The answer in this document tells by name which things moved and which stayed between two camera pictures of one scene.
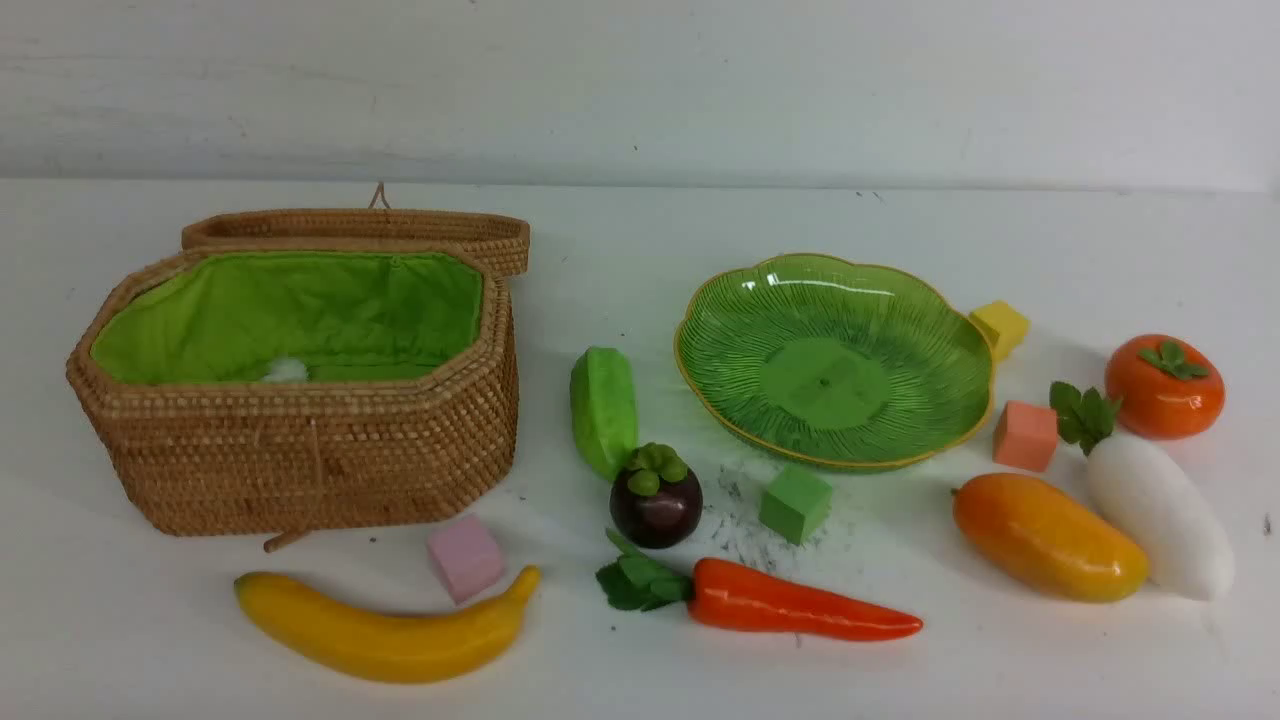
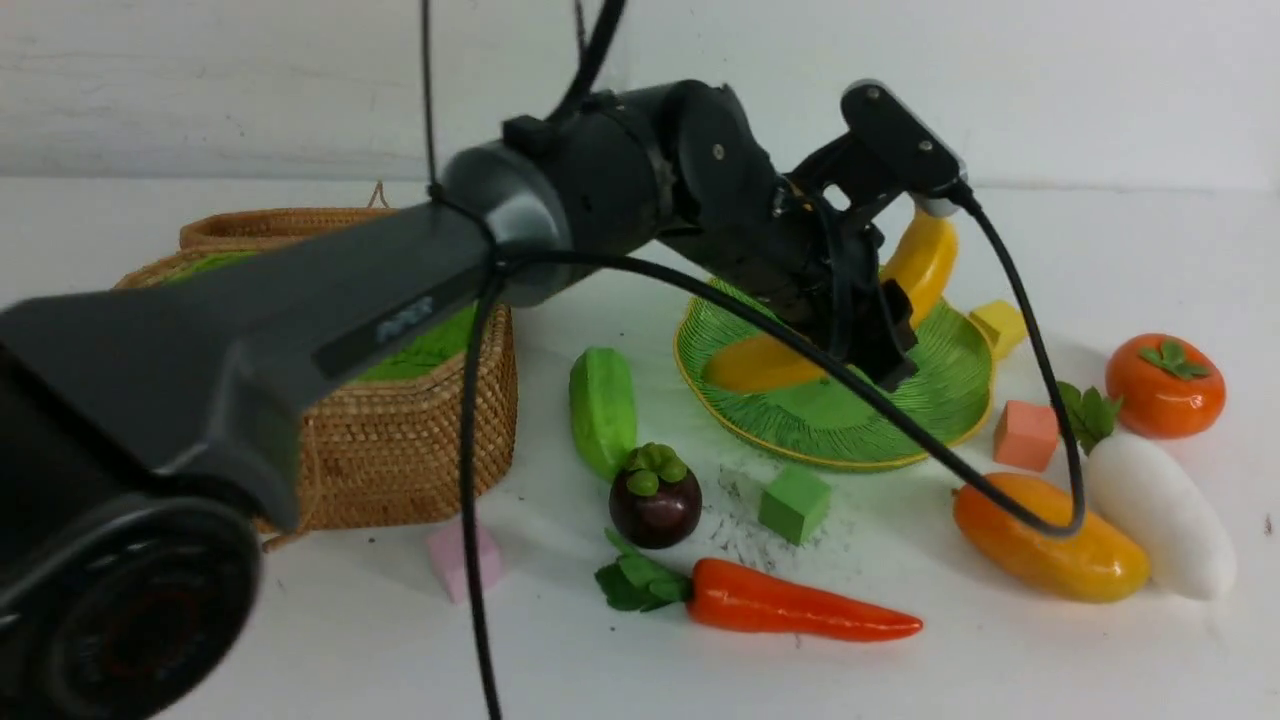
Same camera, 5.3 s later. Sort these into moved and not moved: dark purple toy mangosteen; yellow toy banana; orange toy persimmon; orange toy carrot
Moved: yellow toy banana
Not moved: orange toy carrot; dark purple toy mangosteen; orange toy persimmon
